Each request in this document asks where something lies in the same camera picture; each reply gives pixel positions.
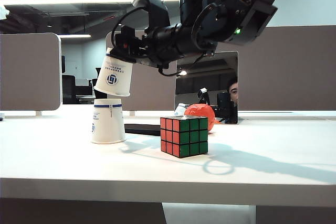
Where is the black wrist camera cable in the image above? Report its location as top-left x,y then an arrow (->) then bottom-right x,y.
111,6 -> 147,49

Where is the white paper cup blue logo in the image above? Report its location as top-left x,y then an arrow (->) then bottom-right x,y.
90,98 -> 127,145
93,52 -> 133,98

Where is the silver framed standing mirror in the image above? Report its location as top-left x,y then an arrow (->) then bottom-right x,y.
174,50 -> 239,125

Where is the short ceiling light strip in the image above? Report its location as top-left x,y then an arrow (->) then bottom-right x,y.
58,34 -> 92,39

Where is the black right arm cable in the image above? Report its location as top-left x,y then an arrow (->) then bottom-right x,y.
156,50 -> 211,77

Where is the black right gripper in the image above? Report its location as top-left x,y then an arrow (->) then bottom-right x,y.
106,23 -> 190,68

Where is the Rubik's cube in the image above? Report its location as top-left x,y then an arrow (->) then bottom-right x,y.
160,115 -> 209,159

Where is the long brown desk partition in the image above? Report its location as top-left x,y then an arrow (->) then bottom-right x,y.
106,26 -> 336,112

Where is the short brown desk partition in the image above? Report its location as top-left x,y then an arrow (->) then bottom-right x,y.
0,33 -> 63,112

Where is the black flat phone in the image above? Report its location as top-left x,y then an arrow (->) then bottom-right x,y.
124,123 -> 161,137

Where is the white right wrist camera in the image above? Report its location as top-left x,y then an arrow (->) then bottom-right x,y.
132,0 -> 171,32

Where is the long ceiling light strip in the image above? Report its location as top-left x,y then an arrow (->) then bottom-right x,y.
0,0 -> 182,7

